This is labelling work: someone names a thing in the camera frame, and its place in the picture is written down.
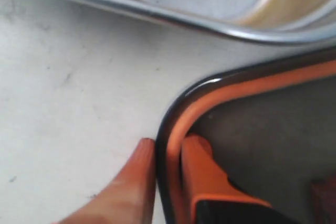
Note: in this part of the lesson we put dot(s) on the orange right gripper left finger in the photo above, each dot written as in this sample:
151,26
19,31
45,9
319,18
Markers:
129,198

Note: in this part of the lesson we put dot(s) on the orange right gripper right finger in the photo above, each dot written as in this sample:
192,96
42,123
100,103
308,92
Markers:
211,197

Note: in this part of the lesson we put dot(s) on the dark lid with orange seal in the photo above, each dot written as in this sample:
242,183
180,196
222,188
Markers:
271,128

